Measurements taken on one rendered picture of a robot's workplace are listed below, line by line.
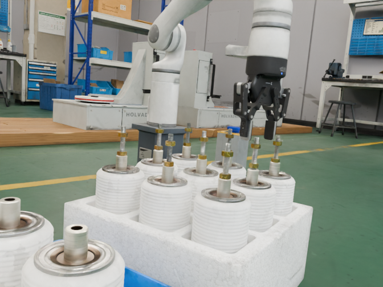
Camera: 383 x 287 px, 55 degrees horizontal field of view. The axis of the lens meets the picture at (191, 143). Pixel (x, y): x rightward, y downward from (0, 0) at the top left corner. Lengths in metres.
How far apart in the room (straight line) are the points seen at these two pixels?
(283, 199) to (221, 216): 0.25
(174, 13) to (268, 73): 0.51
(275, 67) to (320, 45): 5.79
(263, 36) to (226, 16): 7.02
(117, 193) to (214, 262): 0.25
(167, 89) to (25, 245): 0.80
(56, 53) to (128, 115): 4.37
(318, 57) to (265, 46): 5.76
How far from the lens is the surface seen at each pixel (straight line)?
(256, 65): 0.68
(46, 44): 7.07
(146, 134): 1.17
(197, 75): 3.46
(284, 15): 0.70
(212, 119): 3.56
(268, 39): 0.68
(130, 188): 0.72
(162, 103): 1.15
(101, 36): 10.20
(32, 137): 2.49
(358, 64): 6.16
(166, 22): 1.13
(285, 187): 0.80
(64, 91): 5.19
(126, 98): 3.08
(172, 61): 1.17
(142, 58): 3.17
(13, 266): 0.45
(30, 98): 6.12
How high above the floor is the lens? 0.42
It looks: 8 degrees down
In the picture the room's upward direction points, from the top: 5 degrees clockwise
